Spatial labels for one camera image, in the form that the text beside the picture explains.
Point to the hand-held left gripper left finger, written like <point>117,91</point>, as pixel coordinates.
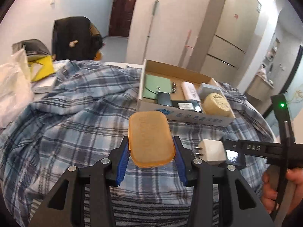
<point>123,163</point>

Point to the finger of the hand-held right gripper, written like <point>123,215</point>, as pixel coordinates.
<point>230,144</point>
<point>234,158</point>

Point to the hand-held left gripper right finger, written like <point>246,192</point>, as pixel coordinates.
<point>180,163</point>

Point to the white charger plug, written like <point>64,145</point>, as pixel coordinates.
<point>211,151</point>

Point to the orange plastic case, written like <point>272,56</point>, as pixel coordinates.
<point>149,137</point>

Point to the pale yellow round tin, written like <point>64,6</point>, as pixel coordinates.
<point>216,104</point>

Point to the black box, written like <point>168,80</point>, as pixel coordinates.
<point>184,105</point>

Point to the small grey box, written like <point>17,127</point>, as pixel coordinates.
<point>208,88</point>

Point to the dark card holder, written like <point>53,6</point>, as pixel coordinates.
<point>165,99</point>

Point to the long white plastic device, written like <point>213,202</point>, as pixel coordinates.
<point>189,89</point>

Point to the light green snap pouch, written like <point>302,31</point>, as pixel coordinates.
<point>153,85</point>

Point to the person's right hand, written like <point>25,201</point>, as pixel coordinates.
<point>268,194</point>

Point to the frosted glass door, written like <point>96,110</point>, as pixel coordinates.
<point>296,87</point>

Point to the beige vanity cabinet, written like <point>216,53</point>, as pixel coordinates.
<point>258,87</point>

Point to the blue white striped cloth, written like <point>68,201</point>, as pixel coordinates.
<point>151,208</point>

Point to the pink towel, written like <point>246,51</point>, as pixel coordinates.
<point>262,72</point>

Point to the blue plaid shirt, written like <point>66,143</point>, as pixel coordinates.
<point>71,123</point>

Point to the beige refrigerator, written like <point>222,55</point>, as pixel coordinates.
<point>229,28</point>

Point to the white flat carton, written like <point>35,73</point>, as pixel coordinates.
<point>45,85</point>

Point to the yellow box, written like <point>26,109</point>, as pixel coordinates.
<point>43,68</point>

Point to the white plastic bag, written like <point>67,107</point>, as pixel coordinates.
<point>11,87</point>

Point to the black jacket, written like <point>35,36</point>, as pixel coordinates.
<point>71,33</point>

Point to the grey bag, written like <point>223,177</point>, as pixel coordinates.
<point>35,47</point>

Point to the dark wooden door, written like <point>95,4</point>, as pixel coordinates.
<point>123,11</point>

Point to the white wall outlet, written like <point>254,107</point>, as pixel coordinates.
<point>282,66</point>

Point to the wall niche shelf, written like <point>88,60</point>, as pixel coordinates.
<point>272,50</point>

